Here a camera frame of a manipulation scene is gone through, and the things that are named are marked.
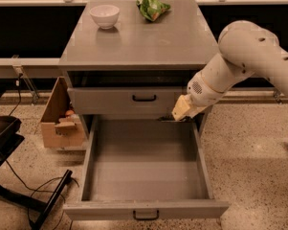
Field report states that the black chair base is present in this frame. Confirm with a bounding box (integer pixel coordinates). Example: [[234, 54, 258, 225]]
[[0, 93, 75, 230]]

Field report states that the black rxbar chocolate bar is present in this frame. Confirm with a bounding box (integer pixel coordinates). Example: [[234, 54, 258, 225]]
[[157, 116, 192, 123]]

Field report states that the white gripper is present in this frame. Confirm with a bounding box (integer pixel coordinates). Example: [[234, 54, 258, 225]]
[[172, 72, 224, 121]]

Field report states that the cardboard box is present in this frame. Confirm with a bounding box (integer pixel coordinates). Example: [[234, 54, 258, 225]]
[[40, 77, 86, 150]]

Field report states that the open grey middle drawer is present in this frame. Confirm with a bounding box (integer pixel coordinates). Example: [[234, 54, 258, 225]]
[[64, 116, 229, 221]]

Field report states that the white ceramic bowl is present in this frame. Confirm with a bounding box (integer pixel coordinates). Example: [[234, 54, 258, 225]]
[[89, 5, 120, 29]]

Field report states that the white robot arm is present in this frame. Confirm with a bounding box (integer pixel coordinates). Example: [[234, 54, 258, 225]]
[[172, 20, 288, 121]]

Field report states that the closed grey upper drawer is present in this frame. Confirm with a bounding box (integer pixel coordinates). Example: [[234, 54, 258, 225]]
[[68, 87, 186, 116]]

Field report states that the grey railing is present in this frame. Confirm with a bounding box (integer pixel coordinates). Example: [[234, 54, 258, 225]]
[[0, 0, 288, 105]]

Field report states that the grey drawer cabinet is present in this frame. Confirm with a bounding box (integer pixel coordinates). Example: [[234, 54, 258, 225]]
[[59, 0, 219, 133]]

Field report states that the green chip bag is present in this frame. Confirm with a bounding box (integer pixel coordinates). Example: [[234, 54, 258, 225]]
[[136, 0, 170, 22]]

